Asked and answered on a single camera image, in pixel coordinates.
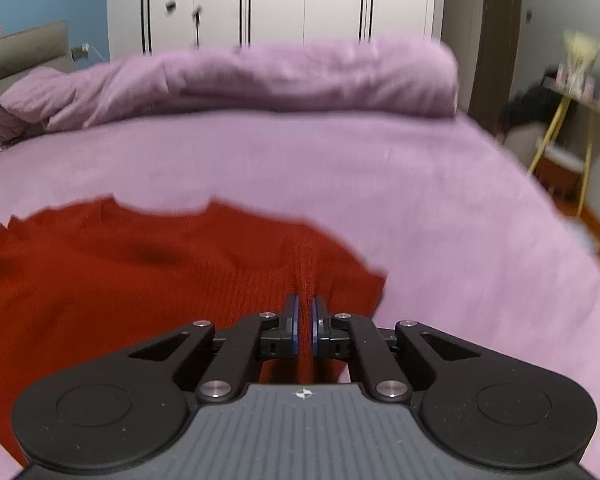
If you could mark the white wardrobe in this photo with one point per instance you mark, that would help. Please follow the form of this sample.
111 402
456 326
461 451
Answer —
280 0

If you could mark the brown door frame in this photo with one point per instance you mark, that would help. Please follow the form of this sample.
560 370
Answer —
497 35

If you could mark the grey headboard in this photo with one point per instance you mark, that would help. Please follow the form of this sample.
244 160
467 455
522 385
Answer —
20 55

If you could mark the wrapped flower bouquet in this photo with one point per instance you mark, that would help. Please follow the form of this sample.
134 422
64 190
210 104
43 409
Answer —
580 60

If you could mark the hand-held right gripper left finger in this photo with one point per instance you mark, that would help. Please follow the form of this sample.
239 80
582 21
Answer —
292 325

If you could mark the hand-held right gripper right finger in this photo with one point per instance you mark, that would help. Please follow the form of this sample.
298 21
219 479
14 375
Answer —
320 325

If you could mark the yellow-legged side table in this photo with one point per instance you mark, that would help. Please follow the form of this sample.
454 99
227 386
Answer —
555 130

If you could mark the white wall charger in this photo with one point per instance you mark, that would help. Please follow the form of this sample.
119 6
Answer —
81 51

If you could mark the purple duvet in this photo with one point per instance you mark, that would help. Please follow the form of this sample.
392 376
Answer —
260 80

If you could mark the red knit cardigan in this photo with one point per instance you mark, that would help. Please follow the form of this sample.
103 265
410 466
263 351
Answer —
130 285

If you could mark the grey armchair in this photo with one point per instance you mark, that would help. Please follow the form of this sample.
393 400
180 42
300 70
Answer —
522 142

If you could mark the orange stool with white top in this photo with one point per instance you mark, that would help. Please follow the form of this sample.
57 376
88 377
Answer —
560 167

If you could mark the wall switch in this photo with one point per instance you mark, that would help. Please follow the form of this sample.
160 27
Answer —
529 16

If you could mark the black clothes pile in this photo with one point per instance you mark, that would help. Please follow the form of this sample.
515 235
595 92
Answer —
527 100

